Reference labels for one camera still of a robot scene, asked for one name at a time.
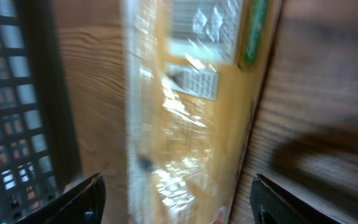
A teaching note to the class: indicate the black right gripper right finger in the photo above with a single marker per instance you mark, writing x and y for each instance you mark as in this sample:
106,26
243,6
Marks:
272,203

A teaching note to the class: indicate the orange pasta package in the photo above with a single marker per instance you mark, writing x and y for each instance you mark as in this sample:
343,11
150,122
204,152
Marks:
195,70

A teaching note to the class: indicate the grey plastic mesh basket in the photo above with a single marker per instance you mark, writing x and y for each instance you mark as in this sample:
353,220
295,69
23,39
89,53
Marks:
38,153

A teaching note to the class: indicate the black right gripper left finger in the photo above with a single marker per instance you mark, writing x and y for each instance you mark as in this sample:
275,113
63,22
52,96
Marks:
84,203

